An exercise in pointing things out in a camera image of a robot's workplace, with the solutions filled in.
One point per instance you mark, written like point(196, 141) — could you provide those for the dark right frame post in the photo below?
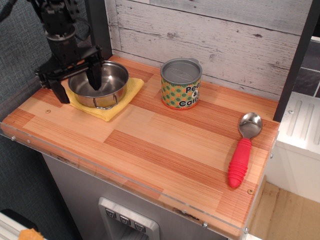
point(297, 61)

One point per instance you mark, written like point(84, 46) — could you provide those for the dark frame post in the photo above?
point(297, 61)
point(97, 17)

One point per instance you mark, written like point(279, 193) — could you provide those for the silver dispenser panel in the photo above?
point(122, 223)

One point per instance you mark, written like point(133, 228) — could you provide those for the red handled metal spoon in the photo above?
point(250, 126)

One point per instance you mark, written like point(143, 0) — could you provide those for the dark left frame post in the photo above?
point(97, 17)

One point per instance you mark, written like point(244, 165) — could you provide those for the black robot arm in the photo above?
point(57, 16)

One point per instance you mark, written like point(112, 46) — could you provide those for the clear acrylic edge guard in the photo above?
point(162, 165)

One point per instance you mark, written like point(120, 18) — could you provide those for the peas and carrots can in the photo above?
point(180, 83)

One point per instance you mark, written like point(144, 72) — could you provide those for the orange and black object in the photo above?
point(14, 226)

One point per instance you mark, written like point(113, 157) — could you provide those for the grey toy fridge cabinet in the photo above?
point(81, 192)

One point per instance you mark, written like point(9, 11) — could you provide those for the yellow folded cloth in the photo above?
point(134, 85)

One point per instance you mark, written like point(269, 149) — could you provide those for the stainless steel pot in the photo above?
point(114, 78)

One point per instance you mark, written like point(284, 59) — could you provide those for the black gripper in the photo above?
point(67, 60)

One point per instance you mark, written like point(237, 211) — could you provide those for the white toy sink unit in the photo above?
point(294, 162)

